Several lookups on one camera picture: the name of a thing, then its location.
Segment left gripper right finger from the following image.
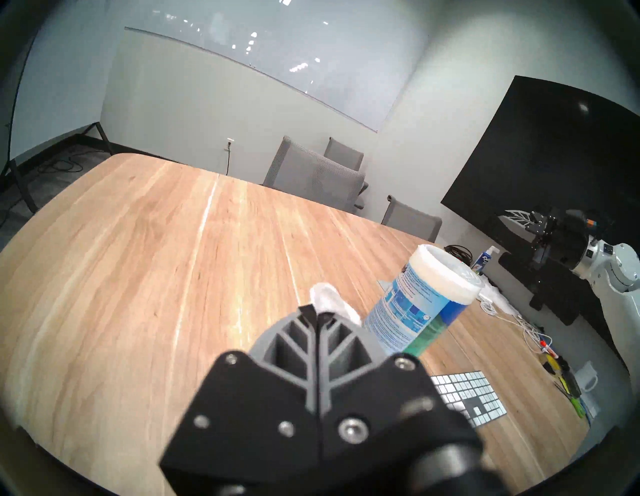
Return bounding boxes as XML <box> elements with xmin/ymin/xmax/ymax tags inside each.
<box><xmin>318</xmin><ymin>311</ymin><xmax>447</xmax><ymax>452</ymax></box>

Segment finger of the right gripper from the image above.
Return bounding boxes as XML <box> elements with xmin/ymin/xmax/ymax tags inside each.
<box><xmin>502</xmin><ymin>208</ymin><xmax>540</xmax><ymax>232</ymax></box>

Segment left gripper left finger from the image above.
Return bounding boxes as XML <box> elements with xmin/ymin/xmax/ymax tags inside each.
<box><xmin>159</xmin><ymin>304</ymin><xmax>327</xmax><ymax>492</ymax></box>

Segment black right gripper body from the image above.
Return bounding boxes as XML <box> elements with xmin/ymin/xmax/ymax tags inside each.
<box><xmin>529</xmin><ymin>206</ymin><xmax>592</xmax><ymax>272</ymax></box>

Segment disinfecting wipes canister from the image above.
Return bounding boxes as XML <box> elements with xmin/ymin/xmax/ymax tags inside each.
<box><xmin>364</xmin><ymin>243</ymin><xmax>485</xmax><ymax>359</ymax></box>

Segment white disinfecting wipe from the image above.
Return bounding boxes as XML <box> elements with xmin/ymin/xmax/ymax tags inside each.
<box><xmin>309</xmin><ymin>282</ymin><xmax>362</xmax><ymax>327</ymax></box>

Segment black video conference bar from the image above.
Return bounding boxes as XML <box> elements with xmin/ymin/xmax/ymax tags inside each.
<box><xmin>499</xmin><ymin>251</ymin><xmax>607</xmax><ymax>327</ymax></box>

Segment whiteboard cleaner spray bottle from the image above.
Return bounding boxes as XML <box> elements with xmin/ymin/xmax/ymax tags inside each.
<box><xmin>472</xmin><ymin>245</ymin><xmax>501</xmax><ymax>275</ymax></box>

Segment crumpled white tissue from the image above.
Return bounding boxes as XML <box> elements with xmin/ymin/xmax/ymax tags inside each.
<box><xmin>477</xmin><ymin>277</ymin><xmax>522</xmax><ymax>317</ymax></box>

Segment white keyboard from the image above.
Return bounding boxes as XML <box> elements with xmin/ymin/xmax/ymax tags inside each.
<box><xmin>430</xmin><ymin>370</ymin><xmax>508</xmax><ymax>429</ymax></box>

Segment grey mesh office chair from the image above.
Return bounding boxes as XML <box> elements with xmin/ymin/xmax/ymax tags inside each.
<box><xmin>262</xmin><ymin>135</ymin><xmax>367</xmax><ymax>214</ymax></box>
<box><xmin>381</xmin><ymin>194</ymin><xmax>444</xmax><ymax>244</ymax></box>

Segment white mug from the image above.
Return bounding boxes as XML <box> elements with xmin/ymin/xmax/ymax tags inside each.
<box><xmin>572</xmin><ymin>361</ymin><xmax>599</xmax><ymax>394</ymax></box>

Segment grey office armchair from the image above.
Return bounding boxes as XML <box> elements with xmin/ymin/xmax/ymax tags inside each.
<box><xmin>323</xmin><ymin>136</ymin><xmax>365</xmax><ymax>172</ymax></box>

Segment rolling whiteboard on stand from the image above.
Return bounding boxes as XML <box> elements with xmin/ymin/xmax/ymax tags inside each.
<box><xmin>0</xmin><ymin>20</ymin><xmax>115</xmax><ymax>217</ymax></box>

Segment black coiled cable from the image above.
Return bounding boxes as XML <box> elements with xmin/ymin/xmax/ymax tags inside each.
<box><xmin>443</xmin><ymin>244</ymin><xmax>474</xmax><ymax>267</ymax></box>

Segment black wall television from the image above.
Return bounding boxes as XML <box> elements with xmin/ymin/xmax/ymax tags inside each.
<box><xmin>440</xmin><ymin>75</ymin><xmax>640</xmax><ymax>286</ymax></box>

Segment white charger cable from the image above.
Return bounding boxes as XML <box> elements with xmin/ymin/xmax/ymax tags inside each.
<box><xmin>479</xmin><ymin>299</ymin><xmax>554</xmax><ymax>354</ymax></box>

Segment green handled scissors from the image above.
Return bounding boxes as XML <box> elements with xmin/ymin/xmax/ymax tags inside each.
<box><xmin>564</xmin><ymin>384</ymin><xmax>587</xmax><ymax>419</ymax></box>

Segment large wall glass whiteboard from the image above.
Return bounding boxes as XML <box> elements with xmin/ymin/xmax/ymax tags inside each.
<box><xmin>124</xmin><ymin>0</ymin><xmax>432</xmax><ymax>134</ymax></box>

